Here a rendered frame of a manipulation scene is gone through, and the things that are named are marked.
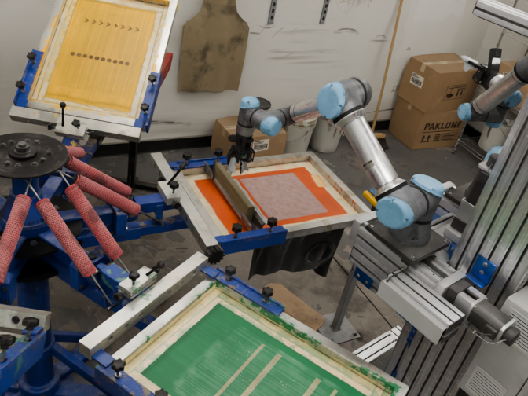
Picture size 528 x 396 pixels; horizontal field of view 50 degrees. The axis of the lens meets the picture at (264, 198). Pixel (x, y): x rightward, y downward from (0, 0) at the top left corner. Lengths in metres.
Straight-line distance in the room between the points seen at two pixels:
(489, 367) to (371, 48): 3.59
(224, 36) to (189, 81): 0.42
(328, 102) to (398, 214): 0.43
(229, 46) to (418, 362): 2.83
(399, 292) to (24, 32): 2.98
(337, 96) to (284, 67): 3.00
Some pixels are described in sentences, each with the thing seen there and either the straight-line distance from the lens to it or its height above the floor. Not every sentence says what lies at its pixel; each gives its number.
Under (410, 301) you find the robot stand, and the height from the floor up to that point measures 1.17.
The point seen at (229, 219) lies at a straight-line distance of 2.46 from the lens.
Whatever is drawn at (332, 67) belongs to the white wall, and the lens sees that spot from 5.14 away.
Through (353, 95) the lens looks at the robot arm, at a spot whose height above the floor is 1.70.
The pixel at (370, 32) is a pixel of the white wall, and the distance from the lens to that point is 5.24.
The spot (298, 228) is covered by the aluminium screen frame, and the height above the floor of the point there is 0.99.
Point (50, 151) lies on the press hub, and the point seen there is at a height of 1.31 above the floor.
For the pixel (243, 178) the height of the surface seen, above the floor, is 0.96.
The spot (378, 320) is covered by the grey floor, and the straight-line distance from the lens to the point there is 3.63.
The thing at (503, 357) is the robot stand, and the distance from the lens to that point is 2.21.
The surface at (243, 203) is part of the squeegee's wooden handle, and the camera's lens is 2.41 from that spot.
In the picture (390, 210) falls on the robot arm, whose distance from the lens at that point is 1.88.
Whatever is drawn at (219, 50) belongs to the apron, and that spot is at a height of 0.88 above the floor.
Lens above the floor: 2.42
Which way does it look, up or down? 34 degrees down
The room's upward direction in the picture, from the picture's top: 12 degrees clockwise
